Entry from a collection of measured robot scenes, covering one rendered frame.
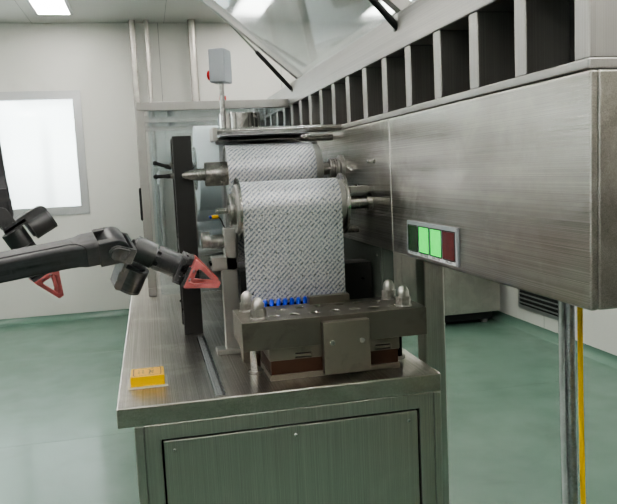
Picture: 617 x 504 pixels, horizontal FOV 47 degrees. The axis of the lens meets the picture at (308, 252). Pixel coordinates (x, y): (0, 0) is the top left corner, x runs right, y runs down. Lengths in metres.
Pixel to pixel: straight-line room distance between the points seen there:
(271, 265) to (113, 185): 5.60
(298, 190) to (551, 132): 0.79
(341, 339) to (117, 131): 5.87
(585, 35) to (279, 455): 0.96
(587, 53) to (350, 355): 0.81
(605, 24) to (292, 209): 0.89
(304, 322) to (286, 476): 0.31
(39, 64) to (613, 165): 6.66
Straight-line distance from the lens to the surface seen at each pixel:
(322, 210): 1.68
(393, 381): 1.51
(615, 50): 1.00
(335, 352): 1.50
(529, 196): 1.08
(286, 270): 1.67
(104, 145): 7.21
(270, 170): 1.89
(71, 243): 1.57
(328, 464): 1.53
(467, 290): 6.03
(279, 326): 1.48
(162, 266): 1.61
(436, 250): 1.38
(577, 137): 0.97
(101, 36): 7.32
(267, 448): 1.49
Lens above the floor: 1.33
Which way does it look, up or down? 7 degrees down
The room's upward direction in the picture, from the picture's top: 3 degrees counter-clockwise
